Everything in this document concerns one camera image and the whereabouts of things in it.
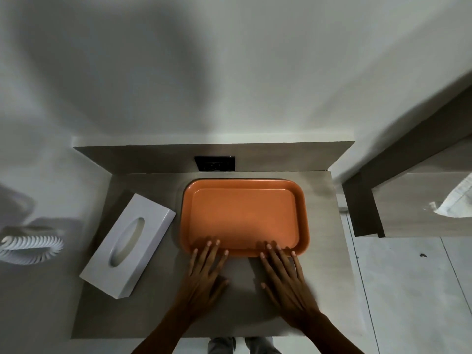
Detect person's right forearm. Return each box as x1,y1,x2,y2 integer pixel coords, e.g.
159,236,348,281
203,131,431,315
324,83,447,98
300,313,357,354

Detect orange plastic tray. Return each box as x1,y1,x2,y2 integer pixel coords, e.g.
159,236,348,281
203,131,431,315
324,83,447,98
179,179,309,258

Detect white cloth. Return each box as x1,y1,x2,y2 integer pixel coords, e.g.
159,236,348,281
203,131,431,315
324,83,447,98
429,172,472,218

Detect person's left hand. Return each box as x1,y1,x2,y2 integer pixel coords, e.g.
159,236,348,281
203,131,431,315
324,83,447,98
173,239,230,324

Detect person's left forearm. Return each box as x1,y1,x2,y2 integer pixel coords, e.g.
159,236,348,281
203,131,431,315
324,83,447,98
130,308,204,354

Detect person's right hand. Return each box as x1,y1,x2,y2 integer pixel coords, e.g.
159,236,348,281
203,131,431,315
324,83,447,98
260,245,326,334

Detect black wall socket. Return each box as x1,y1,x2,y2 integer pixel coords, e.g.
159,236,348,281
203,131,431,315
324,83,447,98
194,155,236,172

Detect white tissue box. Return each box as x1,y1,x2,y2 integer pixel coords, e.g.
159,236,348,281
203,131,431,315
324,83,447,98
79,193,177,300

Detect person's legs in jeans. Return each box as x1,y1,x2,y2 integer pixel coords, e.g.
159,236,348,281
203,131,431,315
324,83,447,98
207,336,274,354

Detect white coiled cord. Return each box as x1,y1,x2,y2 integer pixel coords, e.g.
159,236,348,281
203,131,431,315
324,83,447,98
0,225,65,265

